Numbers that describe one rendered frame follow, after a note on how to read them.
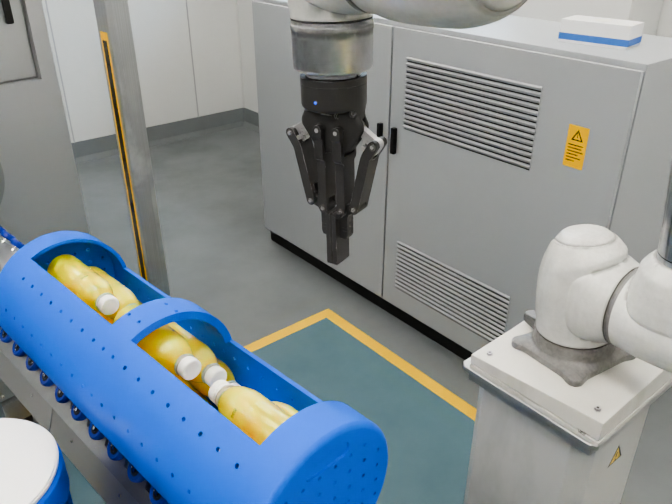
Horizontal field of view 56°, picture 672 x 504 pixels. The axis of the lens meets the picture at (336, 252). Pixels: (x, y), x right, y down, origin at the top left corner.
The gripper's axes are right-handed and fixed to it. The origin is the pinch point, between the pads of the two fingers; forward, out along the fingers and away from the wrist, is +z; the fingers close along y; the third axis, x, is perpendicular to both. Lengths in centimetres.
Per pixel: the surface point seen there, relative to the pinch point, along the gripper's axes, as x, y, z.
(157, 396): 12.0, 26.2, 29.0
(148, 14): -323, 396, 31
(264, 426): 7.7, 8.7, 30.0
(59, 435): 8, 68, 62
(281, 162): -210, 176, 87
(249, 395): 4.1, 14.5, 29.4
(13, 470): 26, 49, 44
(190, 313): -5.5, 35.9, 26.9
